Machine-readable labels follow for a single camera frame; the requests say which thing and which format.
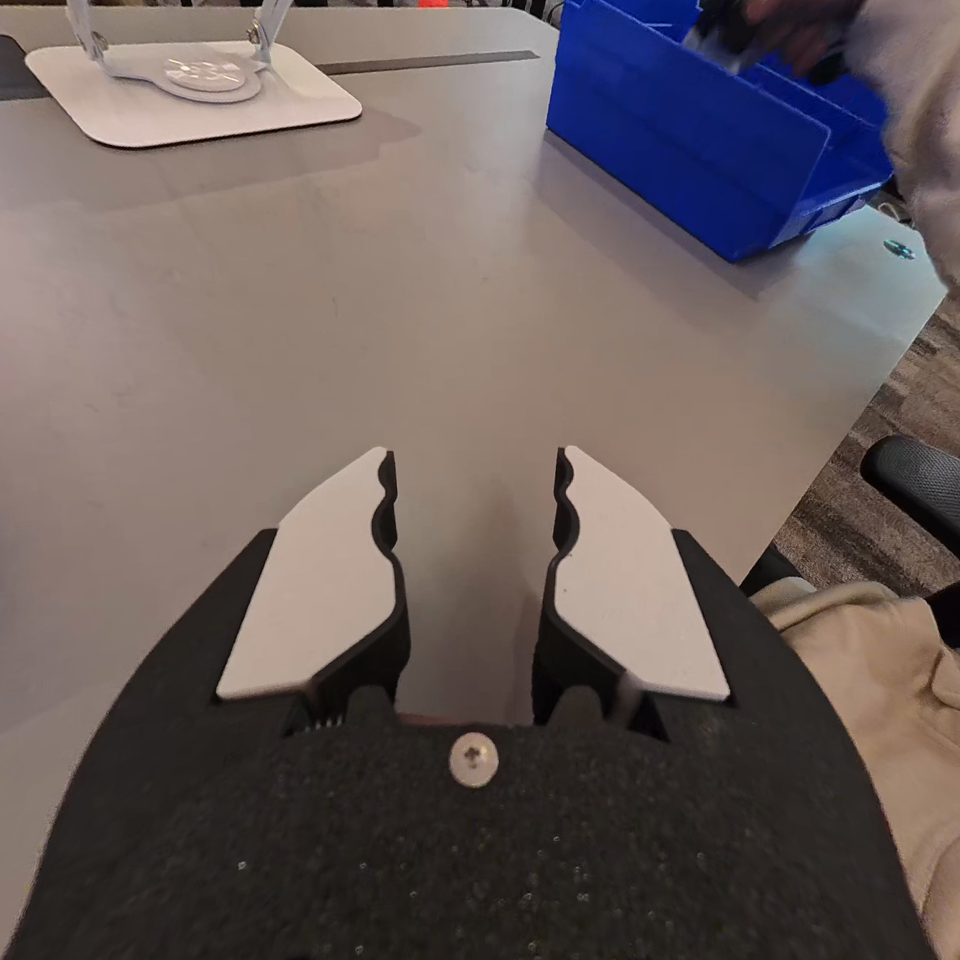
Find person's black pants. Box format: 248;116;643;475
738;543;804;595

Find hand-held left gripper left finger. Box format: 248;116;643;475
216;447;412;712

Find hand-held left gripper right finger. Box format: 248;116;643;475
531;444;732;726

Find person's right forearm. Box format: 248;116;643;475
843;0;960;294

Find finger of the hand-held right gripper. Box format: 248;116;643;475
681;16;768;78

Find black office chair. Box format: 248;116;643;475
861;435;960;541

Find blue plastic bin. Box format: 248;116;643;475
546;0;895;264

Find instruction sheet on stand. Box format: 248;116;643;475
24;0;363;149

